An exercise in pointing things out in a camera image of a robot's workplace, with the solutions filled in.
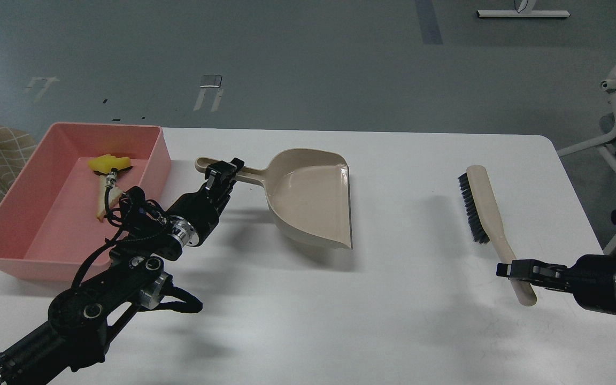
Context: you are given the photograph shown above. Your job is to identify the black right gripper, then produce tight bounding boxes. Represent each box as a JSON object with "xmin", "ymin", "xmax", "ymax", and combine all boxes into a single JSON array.
[{"xmin": 496, "ymin": 255, "xmax": 616, "ymax": 316}]

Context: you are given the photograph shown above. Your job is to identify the beige hand brush black bristles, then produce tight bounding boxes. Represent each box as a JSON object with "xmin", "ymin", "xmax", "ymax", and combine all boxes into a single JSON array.
[{"xmin": 458, "ymin": 165, "xmax": 538, "ymax": 307}]

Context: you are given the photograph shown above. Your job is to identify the yellow sponge piece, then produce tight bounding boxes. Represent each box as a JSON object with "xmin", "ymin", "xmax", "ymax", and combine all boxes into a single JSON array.
[{"xmin": 87, "ymin": 154, "xmax": 132, "ymax": 175}]

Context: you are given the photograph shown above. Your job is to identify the pink plastic bin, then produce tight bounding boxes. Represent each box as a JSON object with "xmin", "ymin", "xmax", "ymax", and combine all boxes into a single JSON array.
[{"xmin": 0, "ymin": 122, "xmax": 171, "ymax": 283}]

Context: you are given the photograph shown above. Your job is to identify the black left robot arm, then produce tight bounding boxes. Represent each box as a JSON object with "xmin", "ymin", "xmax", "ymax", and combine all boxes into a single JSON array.
[{"xmin": 0, "ymin": 158, "xmax": 244, "ymax": 384}]

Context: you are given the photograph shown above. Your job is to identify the beige plastic dustpan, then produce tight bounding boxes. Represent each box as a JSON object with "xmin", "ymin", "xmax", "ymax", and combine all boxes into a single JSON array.
[{"xmin": 195, "ymin": 148, "xmax": 353, "ymax": 250}]

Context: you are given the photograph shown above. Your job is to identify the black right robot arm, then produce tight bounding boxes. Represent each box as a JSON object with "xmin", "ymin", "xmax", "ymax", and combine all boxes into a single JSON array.
[{"xmin": 496, "ymin": 209, "xmax": 616, "ymax": 316}]

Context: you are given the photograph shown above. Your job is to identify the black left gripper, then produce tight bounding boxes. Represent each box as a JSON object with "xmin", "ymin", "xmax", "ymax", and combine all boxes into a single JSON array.
[{"xmin": 166, "ymin": 158, "xmax": 245, "ymax": 247}]

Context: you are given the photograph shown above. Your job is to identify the white table foot bar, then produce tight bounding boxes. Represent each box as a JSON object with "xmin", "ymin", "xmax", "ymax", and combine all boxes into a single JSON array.
[{"xmin": 476, "ymin": 1, "xmax": 571, "ymax": 19}]

